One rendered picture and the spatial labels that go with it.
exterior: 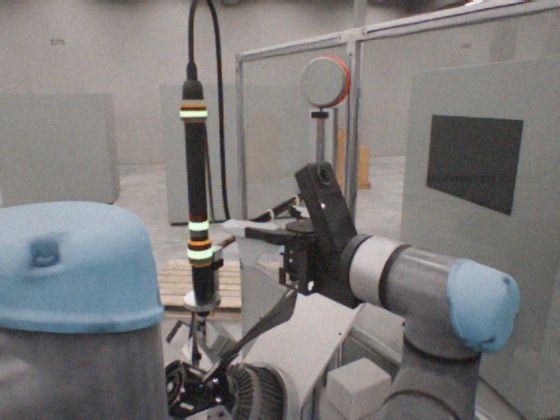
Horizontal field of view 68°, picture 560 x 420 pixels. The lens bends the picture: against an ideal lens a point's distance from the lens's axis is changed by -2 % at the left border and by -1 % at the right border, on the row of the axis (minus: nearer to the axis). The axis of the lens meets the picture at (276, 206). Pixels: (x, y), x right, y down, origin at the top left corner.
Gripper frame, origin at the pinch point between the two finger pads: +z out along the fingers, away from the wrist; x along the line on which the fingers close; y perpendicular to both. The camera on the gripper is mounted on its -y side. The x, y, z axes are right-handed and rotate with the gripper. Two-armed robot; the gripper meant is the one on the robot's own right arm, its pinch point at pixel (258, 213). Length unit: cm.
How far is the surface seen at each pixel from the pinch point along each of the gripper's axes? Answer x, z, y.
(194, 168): -1.5, 15.6, -5.0
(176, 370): -1, 29, 42
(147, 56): 495, 1123, -137
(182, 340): 15, 56, 54
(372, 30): 74, 37, -37
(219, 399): 5, 21, 48
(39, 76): 243, 1257, -81
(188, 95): -1.9, 15.8, -17.1
